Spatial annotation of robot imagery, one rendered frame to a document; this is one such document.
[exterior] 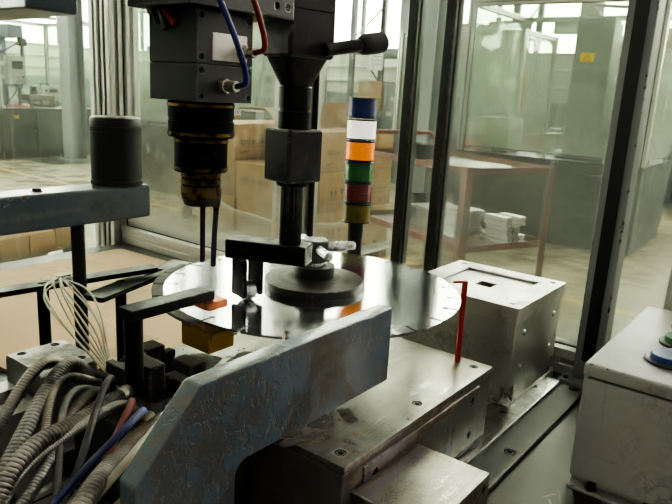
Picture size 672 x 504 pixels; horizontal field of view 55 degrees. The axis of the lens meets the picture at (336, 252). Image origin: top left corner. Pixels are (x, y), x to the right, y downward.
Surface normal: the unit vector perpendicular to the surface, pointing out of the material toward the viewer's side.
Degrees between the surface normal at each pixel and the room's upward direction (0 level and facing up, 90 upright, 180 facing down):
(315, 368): 90
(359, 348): 90
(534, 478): 0
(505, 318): 90
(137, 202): 90
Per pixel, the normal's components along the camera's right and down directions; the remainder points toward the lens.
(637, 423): -0.62, 0.15
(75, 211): 0.79, 0.18
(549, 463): 0.05, -0.97
